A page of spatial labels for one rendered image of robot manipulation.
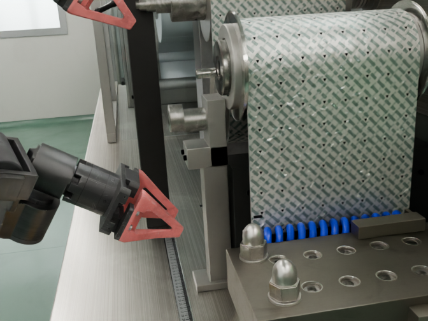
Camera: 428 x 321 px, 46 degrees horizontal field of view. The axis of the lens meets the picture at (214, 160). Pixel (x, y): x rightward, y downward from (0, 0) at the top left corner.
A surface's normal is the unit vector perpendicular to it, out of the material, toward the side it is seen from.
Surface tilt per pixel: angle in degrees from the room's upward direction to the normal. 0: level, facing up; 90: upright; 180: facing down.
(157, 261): 0
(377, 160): 90
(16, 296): 0
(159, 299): 0
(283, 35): 51
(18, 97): 90
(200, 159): 90
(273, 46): 65
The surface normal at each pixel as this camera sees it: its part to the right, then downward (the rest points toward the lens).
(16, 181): 0.54, 0.58
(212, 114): 0.18, 0.29
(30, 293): -0.05, -0.95
